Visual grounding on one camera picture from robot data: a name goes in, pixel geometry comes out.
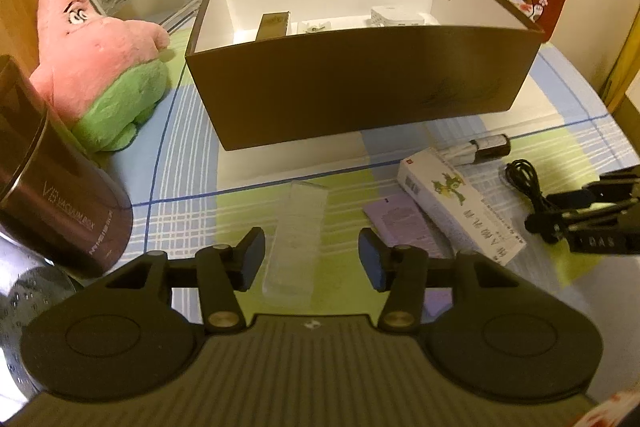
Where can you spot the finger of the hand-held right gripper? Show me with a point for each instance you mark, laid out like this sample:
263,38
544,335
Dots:
565,199
545,224

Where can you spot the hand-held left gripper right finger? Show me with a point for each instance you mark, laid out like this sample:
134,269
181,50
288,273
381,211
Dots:
372,262

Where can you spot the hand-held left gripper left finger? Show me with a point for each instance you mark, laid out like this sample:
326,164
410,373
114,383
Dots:
252,259

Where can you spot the clear plastic case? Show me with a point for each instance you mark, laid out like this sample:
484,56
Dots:
295,237

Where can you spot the white carton green print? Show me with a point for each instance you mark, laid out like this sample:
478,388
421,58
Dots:
460,207

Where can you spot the brown bottle white label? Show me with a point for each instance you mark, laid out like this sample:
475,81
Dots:
492,146

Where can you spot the brown cardboard box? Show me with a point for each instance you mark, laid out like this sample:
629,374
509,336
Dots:
350,82

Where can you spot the gold and white box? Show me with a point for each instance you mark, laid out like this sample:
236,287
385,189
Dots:
272,24

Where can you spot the white tube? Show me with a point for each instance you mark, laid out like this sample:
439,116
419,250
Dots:
314,26

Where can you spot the white router with antennas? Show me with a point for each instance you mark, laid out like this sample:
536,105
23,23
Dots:
400,14

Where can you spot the purple paper leaflet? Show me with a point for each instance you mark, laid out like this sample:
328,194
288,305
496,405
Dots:
395,217

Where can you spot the brown cylindrical canister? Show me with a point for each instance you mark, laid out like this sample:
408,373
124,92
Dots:
55,187

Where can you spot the pink starfish plush toy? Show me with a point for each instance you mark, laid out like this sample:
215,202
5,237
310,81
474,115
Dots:
95,52

